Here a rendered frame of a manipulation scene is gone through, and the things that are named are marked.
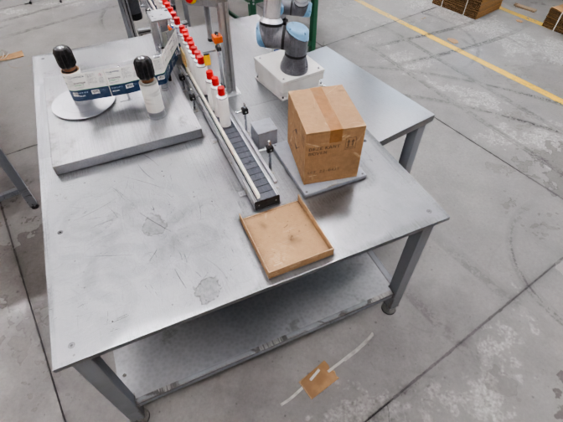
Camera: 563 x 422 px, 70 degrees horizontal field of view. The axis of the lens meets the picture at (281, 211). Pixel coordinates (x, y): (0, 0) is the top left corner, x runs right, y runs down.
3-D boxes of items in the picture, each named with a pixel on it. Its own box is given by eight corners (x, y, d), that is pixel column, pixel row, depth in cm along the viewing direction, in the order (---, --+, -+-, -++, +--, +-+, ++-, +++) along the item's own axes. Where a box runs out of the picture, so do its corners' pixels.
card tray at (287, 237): (240, 219, 160) (239, 213, 157) (298, 200, 167) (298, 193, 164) (268, 279, 142) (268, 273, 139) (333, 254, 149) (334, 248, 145)
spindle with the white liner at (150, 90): (146, 111, 200) (129, 54, 178) (163, 107, 202) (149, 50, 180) (150, 121, 195) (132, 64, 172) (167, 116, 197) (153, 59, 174)
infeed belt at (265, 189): (164, 37, 262) (163, 30, 259) (177, 34, 264) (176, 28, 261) (258, 208, 163) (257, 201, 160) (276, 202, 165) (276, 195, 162)
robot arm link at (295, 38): (306, 59, 204) (309, 33, 194) (280, 55, 205) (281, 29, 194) (307, 47, 212) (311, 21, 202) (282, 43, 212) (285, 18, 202)
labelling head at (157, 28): (157, 57, 236) (145, 12, 217) (178, 52, 239) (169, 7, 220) (162, 68, 227) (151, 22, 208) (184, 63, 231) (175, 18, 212)
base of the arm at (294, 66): (275, 64, 217) (276, 47, 210) (298, 59, 223) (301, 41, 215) (288, 79, 209) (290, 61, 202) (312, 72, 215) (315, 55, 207)
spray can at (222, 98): (219, 123, 193) (213, 85, 178) (229, 120, 195) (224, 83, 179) (222, 129, 190) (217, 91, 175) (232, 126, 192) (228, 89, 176)
